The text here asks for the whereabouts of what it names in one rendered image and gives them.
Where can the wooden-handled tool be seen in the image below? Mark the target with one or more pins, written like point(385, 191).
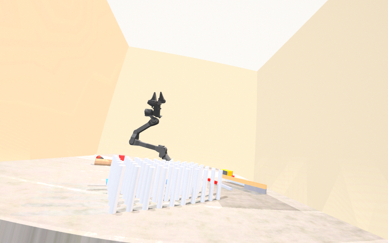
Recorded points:
point(102, 162)

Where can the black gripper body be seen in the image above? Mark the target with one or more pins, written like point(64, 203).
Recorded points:
point(157, 104)

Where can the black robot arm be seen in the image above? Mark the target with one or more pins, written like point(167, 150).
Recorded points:
point(134, 140)

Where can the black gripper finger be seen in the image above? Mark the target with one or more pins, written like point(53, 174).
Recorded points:
point(154, 98)
point(161, 96)

